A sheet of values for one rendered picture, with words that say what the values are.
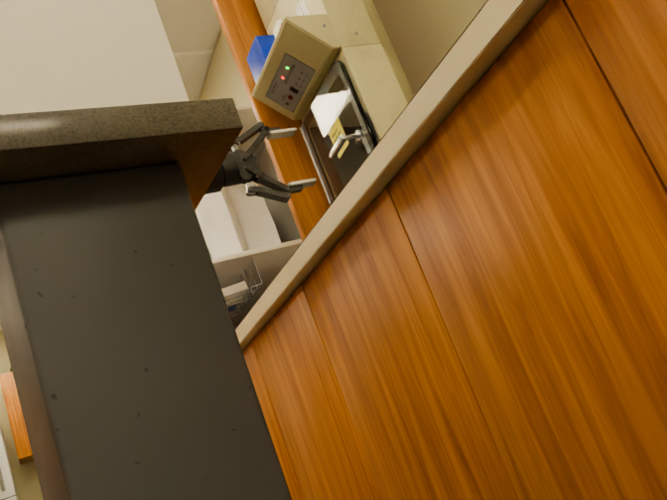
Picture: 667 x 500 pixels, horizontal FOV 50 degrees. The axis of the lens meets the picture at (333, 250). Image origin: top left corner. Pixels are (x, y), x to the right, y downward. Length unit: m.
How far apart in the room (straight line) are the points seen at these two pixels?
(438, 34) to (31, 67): 1.48
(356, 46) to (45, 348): 1.25
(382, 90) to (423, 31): 0.52
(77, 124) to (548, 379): 0.63
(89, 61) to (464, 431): 0.74
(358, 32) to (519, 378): 1.07
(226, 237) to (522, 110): 2.09
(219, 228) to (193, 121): 2.09
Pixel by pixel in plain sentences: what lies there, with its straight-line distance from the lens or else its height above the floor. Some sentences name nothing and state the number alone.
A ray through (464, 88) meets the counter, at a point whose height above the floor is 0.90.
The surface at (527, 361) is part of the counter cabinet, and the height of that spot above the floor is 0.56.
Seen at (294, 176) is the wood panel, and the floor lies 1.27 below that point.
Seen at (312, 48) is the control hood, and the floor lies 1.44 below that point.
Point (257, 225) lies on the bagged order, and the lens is 3.03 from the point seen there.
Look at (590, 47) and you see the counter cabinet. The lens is 0.82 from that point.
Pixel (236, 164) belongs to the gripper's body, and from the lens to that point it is 1.60.
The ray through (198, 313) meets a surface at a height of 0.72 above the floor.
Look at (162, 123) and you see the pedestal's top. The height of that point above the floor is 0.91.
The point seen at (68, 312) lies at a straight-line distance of 0.75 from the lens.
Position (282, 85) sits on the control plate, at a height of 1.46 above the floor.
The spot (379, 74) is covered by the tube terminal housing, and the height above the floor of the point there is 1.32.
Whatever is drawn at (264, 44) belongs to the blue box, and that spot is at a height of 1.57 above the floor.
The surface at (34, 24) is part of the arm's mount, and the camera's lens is 0.92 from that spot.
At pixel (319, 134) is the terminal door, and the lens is 1.90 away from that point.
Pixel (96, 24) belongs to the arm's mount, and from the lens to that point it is 0.93.
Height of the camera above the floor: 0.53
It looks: 15 degrees up
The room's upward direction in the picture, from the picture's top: 21 degrees counter-clockwise
